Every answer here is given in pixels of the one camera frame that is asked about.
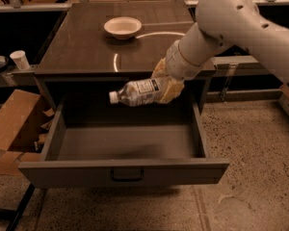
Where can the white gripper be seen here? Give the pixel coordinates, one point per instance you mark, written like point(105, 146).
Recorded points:
point(173, 63)

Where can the clear plastic water bottle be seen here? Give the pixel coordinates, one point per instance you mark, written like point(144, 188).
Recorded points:
point(141, 92)

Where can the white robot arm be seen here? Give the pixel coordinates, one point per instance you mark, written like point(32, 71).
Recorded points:
point(219, 25)

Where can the dark grey drawer cabinet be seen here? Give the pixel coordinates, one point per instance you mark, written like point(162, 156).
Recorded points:
point(83, 62)

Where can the open grey top drawer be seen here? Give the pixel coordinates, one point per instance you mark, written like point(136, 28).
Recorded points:
point(81, 150)

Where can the white ceramic bowl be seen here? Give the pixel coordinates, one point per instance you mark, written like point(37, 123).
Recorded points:
point(123, 27)

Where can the white paper cup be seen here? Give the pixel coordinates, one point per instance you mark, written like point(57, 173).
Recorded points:
point(19, 58)

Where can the brown cardboard box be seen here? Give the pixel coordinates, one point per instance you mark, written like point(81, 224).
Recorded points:
point(25, 120)

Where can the black drawer handle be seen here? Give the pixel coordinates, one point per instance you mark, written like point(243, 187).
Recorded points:
point(123, 175)

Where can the black metal floor frame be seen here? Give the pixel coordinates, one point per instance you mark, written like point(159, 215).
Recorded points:
point(13, 216)

